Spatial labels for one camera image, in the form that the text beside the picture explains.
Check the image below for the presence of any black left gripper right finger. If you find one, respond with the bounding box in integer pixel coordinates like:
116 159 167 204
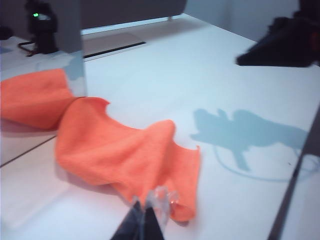
143 186 180 240

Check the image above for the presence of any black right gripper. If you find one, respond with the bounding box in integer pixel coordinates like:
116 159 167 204
234 9 320 68

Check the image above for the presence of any grey desk cable slot cover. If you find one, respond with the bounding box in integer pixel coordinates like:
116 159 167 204
82 31 147 60

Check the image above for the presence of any orange microfibre cloth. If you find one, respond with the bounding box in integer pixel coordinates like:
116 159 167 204
54 96 202 223

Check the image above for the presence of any frameless rectangular standing mirror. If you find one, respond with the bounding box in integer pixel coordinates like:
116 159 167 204
0 0 88 168

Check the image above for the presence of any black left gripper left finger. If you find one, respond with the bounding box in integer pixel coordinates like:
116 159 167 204
109 196 145 240

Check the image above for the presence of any wide grey desk partition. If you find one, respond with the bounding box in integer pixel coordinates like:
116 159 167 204
80 0 189 31

